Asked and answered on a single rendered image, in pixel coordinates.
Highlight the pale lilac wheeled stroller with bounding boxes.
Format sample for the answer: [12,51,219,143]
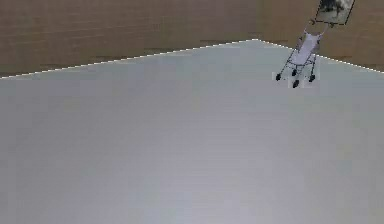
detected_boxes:
[275,18,336,89]

